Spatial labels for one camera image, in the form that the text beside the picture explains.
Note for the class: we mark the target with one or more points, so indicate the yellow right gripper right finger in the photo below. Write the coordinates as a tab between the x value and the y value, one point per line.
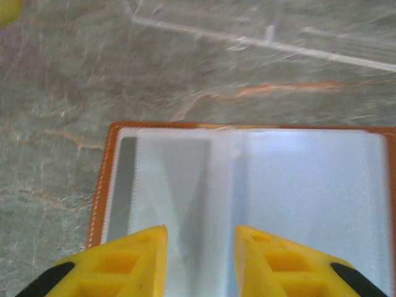
284	266

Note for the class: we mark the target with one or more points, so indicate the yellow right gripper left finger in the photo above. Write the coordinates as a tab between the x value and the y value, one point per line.
123	266

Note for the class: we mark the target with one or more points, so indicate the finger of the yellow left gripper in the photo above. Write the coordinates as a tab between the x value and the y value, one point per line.
7	10

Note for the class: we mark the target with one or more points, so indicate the brown leather card holder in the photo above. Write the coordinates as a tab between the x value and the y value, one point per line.
247	173

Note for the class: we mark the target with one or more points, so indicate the grey card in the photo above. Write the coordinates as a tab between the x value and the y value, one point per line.
122	185

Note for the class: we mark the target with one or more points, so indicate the clear acrylic card stand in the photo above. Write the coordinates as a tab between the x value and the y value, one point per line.
278	31

